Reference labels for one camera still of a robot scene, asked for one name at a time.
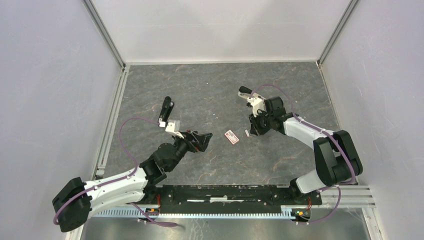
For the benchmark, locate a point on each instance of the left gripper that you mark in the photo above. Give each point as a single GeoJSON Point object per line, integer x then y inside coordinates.
{"type": "Point", "coordinates": [201, 141]}

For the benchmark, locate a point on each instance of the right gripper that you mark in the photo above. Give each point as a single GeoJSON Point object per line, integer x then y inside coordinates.
{"type": "Point", "coordinates": [255, 129]}

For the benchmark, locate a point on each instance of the staple tray box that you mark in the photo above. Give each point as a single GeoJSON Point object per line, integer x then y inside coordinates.
{"type": "Point", "coordinates": [248, 134]}

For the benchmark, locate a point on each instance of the black stapler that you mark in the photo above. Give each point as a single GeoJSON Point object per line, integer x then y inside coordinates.
{"type": "Point", "coordinates": [166, 109]}

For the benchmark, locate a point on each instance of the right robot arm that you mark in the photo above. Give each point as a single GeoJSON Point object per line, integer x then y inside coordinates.
{"type": "Point", "coordinates": [335, 157]}

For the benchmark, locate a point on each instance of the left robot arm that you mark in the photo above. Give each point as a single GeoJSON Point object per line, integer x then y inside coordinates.
{"type": "Point", "coordinates": [80, 200]}

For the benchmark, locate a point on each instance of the red white staple box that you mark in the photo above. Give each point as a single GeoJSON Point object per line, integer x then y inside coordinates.
{"type": "Point", "coordinates": [231, 137]}

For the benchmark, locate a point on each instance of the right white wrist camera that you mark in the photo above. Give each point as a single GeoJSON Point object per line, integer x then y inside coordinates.
{"type": "Point", "coordinates": [257, 104]}

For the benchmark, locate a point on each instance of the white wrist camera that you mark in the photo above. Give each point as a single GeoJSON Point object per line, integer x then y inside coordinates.
{"type": "Point", "coordinates": [172, 127]}
{"type": "Point", "coordinates": [257, 104]}

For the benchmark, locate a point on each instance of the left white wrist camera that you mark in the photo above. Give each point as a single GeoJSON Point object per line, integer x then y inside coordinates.
{"type": "Point", "coordinates": [172, 127]}

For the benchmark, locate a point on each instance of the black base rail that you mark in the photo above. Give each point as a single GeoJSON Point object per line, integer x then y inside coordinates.
{"type": "Point", "coordinates": [232, 199]}

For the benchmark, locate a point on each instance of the white cable duct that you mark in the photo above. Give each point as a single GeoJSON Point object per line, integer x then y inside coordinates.
{"type": "Point", "coordinates": [133, 212]}

